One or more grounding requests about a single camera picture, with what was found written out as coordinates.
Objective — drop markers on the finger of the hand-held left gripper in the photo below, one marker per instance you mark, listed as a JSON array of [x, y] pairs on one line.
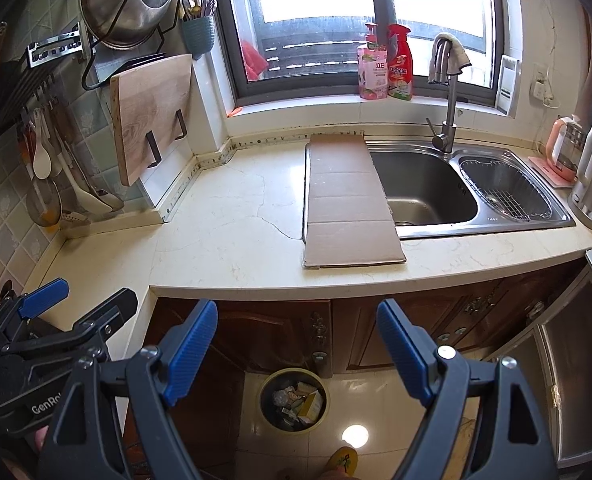
[[46, 295], [118, 305]]

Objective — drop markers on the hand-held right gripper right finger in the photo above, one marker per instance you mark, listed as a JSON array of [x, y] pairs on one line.
[[401, 345]]

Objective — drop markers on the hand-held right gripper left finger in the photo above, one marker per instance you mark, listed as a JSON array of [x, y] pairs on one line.
[[191, 350]]

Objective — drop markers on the yellow rimmed waste bin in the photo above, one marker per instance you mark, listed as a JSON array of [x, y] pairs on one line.
[[265, 400]]

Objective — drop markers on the heap of discarded packaging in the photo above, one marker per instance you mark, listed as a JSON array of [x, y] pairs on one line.
[[301, 402]]

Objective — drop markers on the person's left hand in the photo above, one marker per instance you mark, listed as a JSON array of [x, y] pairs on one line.
[[41, 440]]

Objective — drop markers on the brown wooden cabinet front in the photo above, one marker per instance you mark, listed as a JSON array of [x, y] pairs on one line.
[[366, 330]]

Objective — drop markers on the metal strainer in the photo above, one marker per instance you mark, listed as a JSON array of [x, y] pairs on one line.
[[46, 207]]

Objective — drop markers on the hanging kitchen utensils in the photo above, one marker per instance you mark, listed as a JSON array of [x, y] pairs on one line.
[[101, 200]]

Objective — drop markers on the yellow slipper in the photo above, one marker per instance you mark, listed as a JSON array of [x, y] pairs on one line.
[[343, 462]]

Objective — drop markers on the white rice spoon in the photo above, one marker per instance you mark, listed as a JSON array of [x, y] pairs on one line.
[[41, 160]]

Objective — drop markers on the stainless steel sink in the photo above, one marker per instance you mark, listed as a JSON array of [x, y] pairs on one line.
[[426, 195]]

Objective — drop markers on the brown cardboard sheet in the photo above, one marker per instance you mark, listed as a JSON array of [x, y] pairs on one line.
[[346, 200]]

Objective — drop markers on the glass front cabinet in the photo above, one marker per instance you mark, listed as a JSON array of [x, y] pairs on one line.
[[576, 360]]

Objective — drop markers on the wooden cutting board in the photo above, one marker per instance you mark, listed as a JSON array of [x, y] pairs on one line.
[[146, 115]]

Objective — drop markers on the black slatted rack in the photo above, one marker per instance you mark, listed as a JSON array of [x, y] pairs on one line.
[[11, 100]]

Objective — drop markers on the orange plastic strip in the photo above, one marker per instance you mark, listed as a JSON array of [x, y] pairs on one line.
[[234, 111]]

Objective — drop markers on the pink mat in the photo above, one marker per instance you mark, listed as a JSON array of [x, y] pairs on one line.
[[541, 167]]

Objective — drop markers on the metal faucet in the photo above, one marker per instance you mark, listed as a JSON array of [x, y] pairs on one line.
[[450, 110]]

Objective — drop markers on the pink kettle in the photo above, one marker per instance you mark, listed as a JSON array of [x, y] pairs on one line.
[[566, 150]]

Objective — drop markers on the red spray bottle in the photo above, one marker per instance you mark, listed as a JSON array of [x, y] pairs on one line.
[[400, 70]]

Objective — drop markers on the pink soap bottle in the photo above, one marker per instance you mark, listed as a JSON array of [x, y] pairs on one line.
[[372, 70]]

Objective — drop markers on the blue utensil holder cup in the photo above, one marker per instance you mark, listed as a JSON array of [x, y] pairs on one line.
[[198, 37]]

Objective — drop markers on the red cloth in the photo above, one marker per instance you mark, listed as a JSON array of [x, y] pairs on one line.
[[253, 60]]

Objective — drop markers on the grey dishcloth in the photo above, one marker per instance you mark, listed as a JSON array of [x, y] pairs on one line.
[[458, 55]]

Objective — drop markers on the steel pot lid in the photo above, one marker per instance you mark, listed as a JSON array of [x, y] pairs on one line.
[[121, 5]]

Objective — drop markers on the kitchen window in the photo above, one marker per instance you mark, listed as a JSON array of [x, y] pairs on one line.
[[316, 10]]

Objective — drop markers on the metal hook rail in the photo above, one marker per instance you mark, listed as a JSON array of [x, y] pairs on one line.
[[56, 50]]

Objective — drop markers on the white wall socket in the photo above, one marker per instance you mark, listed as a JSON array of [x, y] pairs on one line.
[[541, 87]]

